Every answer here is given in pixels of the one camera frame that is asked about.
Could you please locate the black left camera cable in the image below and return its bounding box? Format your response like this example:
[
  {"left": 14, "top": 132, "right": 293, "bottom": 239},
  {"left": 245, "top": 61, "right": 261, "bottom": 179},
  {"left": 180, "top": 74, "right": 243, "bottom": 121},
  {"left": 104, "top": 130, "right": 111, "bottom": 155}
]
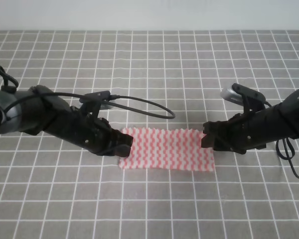
[{"left": 0, "top": 92, "right": 175, "bottom": 175}]

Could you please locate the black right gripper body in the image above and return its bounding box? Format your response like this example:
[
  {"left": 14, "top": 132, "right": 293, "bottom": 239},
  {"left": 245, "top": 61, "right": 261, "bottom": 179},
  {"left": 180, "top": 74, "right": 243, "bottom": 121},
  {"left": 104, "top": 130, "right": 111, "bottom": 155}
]
[{"left": 213, "top": 113, "right": 268, "bottom": 154}]

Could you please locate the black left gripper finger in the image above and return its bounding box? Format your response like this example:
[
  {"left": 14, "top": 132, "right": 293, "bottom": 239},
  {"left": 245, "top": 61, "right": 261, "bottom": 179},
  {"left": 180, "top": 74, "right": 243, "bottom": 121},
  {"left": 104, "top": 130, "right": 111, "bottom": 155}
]
[
  {"left": 112, "top": 129, "right": 134, "bottom": 147},
  {"left": 99, "top": 144, "right": 131, "bottom": 157}
]

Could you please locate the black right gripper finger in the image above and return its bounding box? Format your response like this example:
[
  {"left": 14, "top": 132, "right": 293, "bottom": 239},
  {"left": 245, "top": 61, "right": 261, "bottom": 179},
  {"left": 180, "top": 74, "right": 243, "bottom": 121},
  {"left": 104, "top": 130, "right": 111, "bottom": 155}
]
[
  {"left": 201, "top": 133, "right": 217, "bottom": 149},
  {"left": 203, "top": 121, "right": 219, "bottom": 134}
]

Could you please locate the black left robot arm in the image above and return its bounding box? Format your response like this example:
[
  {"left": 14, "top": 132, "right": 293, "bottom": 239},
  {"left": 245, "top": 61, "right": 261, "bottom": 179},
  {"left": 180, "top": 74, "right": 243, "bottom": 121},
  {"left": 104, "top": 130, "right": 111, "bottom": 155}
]
[{"left": 0, "top": 66, "right": 133, "bottom": 157}]

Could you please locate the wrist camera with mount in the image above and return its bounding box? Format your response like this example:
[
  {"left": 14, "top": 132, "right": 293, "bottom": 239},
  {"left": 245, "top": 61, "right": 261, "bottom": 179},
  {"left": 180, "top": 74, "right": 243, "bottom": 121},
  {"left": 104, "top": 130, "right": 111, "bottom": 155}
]
[
  {"left": 220, "top": 83, "right": 266, "bottom": 114},
  {"left": 79, "top": 91, "right": 113, "bottom": 118}
]

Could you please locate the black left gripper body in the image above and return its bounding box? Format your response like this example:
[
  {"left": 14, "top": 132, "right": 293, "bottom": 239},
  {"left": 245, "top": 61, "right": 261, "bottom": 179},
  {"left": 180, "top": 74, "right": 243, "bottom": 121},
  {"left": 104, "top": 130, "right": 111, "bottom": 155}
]
[{"left": 44, "top": 107, "right": 115, "bottom": 155}]

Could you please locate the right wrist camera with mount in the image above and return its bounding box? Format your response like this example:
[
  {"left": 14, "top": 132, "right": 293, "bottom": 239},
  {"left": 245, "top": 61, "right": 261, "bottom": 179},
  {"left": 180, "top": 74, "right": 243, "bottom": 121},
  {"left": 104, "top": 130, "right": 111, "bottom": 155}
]
[{"left": 220, "top": 83, "right": 266, "bottom": 114}]

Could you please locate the pink white wavy striped towel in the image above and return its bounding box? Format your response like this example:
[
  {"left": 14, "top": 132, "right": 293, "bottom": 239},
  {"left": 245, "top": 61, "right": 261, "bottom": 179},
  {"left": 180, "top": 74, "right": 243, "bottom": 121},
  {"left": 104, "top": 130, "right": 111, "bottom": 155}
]
[{"left": 119, "top": 127, "right": 215, "bottom": 172}]

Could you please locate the black camera cable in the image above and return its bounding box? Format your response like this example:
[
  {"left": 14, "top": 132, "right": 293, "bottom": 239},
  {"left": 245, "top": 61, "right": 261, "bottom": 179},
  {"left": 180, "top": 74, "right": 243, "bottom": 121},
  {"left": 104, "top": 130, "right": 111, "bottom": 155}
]
[
  {"left": 263, "top": 101, "right": 299, "bottom": 179},
  {"left": 0, "top": 92, "right": 175, "bottom": 175}
]

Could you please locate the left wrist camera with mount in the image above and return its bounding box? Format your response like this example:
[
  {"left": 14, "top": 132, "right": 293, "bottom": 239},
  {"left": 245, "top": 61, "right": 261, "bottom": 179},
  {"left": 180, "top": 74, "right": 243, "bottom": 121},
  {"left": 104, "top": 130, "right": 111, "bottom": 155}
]
[{"left": 79, "top": 91, "right": 113, "bottom": 118}]

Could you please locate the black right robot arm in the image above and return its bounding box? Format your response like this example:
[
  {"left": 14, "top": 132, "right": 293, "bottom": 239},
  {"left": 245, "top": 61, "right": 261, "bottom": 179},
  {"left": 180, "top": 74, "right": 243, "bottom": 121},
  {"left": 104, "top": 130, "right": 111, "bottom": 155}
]
[{"left": 201, "top": 83, "right": 299, "bottom": 154}]

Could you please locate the black right camera cable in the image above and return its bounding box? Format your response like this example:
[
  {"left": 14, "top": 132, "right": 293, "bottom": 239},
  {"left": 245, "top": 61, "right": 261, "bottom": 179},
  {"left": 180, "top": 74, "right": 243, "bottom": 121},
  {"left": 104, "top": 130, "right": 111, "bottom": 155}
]
[{"left": 263, "top": 101, "right": 299, "bottom": 179}]

